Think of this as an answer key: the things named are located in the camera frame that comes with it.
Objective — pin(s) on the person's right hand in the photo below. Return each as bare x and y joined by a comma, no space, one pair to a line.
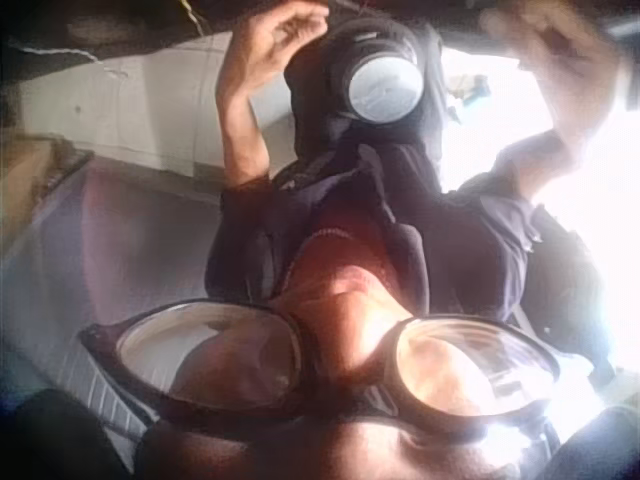
555,45

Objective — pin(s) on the brown cardboard box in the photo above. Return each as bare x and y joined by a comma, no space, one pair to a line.
35,170

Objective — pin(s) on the black round case grey disc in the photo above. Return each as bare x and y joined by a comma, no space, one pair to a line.
382,85

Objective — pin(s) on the person's left hand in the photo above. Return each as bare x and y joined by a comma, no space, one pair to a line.
260,55

